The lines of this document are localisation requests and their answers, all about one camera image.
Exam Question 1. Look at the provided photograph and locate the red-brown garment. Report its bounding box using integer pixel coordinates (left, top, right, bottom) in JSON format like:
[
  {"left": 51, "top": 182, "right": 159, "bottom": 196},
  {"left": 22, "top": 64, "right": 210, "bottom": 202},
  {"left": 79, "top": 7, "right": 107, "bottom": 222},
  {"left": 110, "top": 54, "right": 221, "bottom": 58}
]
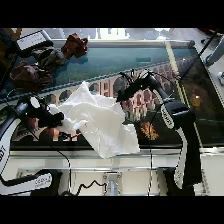
[{"left": 60, "top": 32, "right": 90, "bottom": 61}]

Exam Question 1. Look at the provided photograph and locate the silver frame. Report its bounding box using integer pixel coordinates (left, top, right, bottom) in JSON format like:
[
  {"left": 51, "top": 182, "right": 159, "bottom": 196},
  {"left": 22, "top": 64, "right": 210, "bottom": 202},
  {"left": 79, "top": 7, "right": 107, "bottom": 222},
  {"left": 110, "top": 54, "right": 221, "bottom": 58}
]
[{"left": 0, "top": 33, "right": 224, "bottom": 196}]

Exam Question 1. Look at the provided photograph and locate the white shirt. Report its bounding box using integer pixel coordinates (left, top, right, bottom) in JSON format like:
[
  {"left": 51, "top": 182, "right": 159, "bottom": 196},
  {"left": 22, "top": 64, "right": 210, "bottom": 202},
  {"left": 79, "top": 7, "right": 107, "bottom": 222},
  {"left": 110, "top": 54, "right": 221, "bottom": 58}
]
[{"left": 48, "top": 81, "right": 141, "bottom": 160}]

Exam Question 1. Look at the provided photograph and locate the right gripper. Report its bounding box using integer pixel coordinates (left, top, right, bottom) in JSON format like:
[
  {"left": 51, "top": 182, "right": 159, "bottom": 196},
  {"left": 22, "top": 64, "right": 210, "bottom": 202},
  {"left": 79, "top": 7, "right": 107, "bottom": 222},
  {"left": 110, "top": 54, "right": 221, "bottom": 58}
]
[{"left": 116, "top": 76, "right": 150, "bottom": 103}]

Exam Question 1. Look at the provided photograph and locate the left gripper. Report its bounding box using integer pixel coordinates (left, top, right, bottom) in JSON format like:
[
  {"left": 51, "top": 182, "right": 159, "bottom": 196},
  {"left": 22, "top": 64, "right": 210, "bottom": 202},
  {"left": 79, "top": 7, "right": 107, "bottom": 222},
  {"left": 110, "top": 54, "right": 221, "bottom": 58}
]
[{"left": 37, "top": 111, "right": 65, "bottom": 130}]

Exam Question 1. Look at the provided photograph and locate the black cable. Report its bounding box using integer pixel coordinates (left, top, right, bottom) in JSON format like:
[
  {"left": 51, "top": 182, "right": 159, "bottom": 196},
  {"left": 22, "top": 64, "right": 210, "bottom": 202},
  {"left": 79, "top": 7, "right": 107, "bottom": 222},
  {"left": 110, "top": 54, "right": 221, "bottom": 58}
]
[
  {"left": 146, "top": 99, "right": 168, "bottom": 196},
  {"left": 59, "top": 179, "right": 108, "bottom": 196},
  {"left": 28, "top": 129, "right": 73, "bottom": 195}
]

